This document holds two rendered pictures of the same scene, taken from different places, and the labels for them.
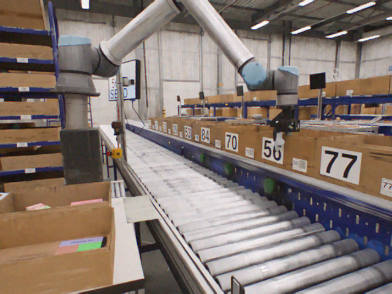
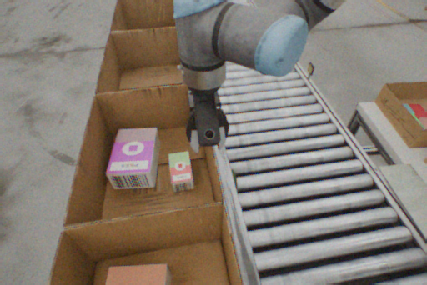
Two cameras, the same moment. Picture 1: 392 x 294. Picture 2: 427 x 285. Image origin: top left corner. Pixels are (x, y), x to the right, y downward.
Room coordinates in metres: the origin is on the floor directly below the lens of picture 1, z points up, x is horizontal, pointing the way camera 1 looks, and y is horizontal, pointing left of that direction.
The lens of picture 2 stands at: (1.64, -0.27, 1.49)
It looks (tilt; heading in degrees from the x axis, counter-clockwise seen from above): 47 degrees down; 193
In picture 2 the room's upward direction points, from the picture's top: straight up
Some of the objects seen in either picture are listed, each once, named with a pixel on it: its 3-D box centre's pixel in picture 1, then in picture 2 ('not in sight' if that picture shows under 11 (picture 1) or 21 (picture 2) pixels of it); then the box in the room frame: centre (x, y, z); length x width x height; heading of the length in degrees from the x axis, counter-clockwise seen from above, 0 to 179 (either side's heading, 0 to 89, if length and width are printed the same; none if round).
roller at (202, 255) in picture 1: (265, 243); (272, 125); (0.82, -0.22, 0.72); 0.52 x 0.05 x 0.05; 113
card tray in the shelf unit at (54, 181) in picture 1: (39, 181); not in sight; (2.14, 1.33, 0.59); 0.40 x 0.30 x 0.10; 111
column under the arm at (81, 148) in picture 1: (83, 158); not in sight; (1.40, 0.63, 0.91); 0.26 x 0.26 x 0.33; 19
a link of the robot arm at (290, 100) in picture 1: (287, 100); (202, 70); (1.20, -0.40, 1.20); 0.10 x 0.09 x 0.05; 113
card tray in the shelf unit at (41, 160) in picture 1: (36, 158); not in sight; (2.13, 1.33, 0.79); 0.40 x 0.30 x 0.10; 114
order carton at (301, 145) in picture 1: (305, 149); (153, 160); (1.27, -0.52, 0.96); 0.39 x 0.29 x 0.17; 23
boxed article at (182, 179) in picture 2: not in sight; (181, 171); (1.25, -0.46, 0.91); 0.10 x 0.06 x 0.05; 24
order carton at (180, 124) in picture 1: (190, 128); not in sight; (2.71, 0.09, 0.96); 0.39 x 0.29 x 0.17; 22
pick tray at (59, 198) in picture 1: (59, 207); not in sight; (0.98, 0.55, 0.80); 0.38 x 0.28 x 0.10; 108
